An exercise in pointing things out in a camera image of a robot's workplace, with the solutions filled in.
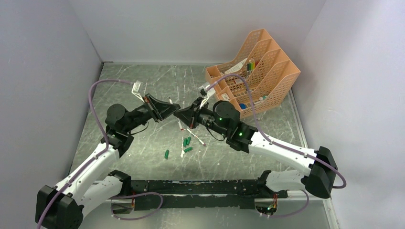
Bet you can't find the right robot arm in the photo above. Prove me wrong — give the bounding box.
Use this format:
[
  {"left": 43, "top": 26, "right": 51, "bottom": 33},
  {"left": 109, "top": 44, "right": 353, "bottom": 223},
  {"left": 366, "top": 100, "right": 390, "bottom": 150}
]
[{"left": 174, "top": 97, "right": 337, "bottom": 199}]

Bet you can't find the orange plastic desk organizer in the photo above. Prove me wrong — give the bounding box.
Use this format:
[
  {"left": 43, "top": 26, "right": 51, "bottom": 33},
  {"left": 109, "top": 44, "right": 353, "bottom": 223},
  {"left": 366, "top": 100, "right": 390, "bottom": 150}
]
[{"left": 205, "top": 29, "right": 300, "bottom": 118}]

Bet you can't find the white paper booklet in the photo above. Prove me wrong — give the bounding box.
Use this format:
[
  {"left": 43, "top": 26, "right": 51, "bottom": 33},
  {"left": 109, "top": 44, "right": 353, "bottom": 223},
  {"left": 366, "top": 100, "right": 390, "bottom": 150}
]
[{"left": 224, "top": 58, "right": 247, "bottom": 74}]

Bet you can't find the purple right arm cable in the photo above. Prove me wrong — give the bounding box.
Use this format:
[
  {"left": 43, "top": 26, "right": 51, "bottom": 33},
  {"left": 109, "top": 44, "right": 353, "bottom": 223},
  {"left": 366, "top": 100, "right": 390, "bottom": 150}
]
[{"left": 204, "top": 73, "right": 347, "bottom": 219}]

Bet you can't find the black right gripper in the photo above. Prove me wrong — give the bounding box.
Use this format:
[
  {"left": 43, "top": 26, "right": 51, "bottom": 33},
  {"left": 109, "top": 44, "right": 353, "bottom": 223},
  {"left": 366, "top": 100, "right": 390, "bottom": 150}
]
[{"left": 175, "top": 97, "right": 229, "bottom": 137}]

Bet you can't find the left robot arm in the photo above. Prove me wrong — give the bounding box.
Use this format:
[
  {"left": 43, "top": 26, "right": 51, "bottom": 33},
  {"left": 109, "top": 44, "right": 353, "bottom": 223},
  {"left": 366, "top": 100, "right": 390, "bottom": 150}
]
[{"left": 35, "top": 94, "right": 181, "bottom": 229}]

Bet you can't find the pack of coloured markers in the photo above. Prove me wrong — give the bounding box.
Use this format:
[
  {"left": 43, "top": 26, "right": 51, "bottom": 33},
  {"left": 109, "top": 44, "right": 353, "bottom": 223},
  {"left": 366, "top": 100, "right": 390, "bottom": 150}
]
[{"left": 245, "top": 60, "right": 256, "bottom": 79}]

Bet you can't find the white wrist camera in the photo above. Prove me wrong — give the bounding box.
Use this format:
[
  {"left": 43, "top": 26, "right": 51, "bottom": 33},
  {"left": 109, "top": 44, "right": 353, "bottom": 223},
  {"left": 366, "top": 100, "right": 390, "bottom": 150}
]
[
  {"left": 198, "top": 82, "right": 215, "bottom": 108},
  {"left": 131, "top": 81, "right": 143, "bottom": 101}
]

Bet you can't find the blue round object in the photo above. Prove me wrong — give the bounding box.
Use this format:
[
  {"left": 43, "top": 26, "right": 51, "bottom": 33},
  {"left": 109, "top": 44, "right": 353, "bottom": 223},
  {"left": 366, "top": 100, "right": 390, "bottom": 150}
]
[{"left": 239, "top": 103, "right": 247, "bottom": 110}]

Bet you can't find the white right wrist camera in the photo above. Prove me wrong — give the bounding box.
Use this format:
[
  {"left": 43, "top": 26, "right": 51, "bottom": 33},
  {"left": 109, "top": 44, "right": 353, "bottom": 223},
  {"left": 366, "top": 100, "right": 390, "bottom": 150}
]
[{"left": 198, "top": 82, "right": 215, "bottom": 108}]

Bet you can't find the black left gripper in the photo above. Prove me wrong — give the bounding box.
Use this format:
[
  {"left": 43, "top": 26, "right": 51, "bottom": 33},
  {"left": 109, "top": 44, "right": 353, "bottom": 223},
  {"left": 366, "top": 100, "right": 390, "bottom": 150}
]
[{"left": 123, "top": 94, "right": 181, "bottom": 133}]

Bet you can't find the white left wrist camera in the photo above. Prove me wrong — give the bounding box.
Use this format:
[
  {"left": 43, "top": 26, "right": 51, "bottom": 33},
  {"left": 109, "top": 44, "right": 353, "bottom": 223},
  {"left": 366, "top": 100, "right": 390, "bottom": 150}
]
[{"left": 131, "top": 81, "right": 143, "bottom": 101}]

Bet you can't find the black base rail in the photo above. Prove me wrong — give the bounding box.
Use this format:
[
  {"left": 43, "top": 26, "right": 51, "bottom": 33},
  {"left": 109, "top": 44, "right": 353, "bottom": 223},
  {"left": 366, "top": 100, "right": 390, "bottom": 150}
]
[{"left": 110, "top": 170, "right": 288, "bottom": 210}]

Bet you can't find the white staples box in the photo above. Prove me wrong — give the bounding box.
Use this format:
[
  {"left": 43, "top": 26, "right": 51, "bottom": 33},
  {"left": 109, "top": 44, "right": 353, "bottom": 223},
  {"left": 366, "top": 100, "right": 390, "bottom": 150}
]
[{"left": 221, "top": 93, "right": 230, "bottom": 101}]

